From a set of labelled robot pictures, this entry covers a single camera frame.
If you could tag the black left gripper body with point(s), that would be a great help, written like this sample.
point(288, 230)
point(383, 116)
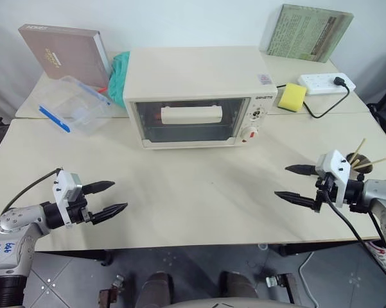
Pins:
point(78, 211)

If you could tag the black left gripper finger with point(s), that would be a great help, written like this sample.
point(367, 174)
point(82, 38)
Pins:
point(99, 186)
point(110, 211)

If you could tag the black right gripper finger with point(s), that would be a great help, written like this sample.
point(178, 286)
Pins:
point(297, 198)
point(303, 169)

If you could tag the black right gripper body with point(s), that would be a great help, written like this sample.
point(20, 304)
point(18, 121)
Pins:
point(327, 187)

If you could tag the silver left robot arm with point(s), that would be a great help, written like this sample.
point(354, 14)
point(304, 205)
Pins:
point(17, 244)

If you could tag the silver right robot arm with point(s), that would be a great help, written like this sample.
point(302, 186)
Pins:
point(380, 195)

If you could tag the large oven knob red mark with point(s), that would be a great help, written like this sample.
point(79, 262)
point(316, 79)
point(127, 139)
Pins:
point(249, 134)

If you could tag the cream toaster oven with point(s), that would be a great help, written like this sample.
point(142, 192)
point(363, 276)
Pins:
point(192, 73)

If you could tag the short wooden chopstick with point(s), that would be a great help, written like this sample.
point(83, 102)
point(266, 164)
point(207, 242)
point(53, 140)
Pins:
point(356, 162)

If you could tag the dark chopstick holder cup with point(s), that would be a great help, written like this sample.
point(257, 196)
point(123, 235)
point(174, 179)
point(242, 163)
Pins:
point(364, 162)

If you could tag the long wooden chopstick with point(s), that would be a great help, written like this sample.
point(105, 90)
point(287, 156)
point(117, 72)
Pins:
point(359, 150)
point(375, 161)

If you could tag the yellow sponge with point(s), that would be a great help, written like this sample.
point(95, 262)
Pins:
point(292, 97)

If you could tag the metal table caster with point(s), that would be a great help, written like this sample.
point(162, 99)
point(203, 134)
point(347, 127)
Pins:
point(281, 284)
point(110, 292)

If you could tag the clear plastic box blue clips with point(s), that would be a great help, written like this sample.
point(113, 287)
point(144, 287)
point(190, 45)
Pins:
point(74, 106)

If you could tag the red white label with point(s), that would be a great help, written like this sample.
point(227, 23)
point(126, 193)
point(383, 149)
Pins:
point(380, 255)

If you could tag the white power strip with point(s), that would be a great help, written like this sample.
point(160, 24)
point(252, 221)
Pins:
point(321, 84)

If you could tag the dark rounded shape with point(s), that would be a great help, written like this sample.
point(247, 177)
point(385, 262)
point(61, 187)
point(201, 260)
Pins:
point(237, 285)
point(157, 288)

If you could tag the black chair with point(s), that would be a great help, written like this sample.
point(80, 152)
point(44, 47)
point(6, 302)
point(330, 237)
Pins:
point(385, 112)

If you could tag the small red item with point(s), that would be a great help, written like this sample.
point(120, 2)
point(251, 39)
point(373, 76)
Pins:
point(102, 90)

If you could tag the green cloth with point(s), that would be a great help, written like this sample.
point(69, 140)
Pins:
point(117, 80)

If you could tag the pale robot body front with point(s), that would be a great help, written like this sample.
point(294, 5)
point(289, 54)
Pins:
point(224, 303)

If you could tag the brown hardcover book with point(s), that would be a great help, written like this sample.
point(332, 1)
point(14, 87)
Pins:
point(64, 54)

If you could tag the green printed book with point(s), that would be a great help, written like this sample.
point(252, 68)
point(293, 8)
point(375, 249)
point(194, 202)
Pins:
point(305, 32)

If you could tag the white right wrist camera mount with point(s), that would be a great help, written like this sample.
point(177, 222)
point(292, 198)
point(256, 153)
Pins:
point(335, 162)

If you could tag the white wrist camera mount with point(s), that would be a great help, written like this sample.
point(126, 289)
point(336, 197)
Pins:
point(335, 162)
point(63, 189)

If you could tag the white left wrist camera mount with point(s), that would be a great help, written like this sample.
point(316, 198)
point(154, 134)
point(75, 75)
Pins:
point(63, 189)

